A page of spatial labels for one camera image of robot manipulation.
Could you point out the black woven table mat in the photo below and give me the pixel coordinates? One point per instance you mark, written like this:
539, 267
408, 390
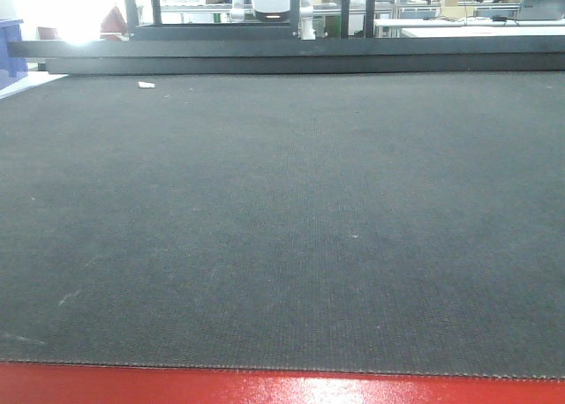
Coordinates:
406, 223

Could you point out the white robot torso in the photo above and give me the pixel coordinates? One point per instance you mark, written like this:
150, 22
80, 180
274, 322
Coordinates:
277, 11

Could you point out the red object by window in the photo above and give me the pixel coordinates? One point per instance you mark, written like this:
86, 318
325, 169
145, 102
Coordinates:
113, 26

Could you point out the white background table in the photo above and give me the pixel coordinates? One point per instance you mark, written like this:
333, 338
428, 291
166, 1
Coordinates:
467, 28

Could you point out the grey laptop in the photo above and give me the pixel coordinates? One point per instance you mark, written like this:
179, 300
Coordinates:
541, 10

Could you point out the black metal frame rail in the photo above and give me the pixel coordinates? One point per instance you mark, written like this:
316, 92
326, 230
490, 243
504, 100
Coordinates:
264, 49

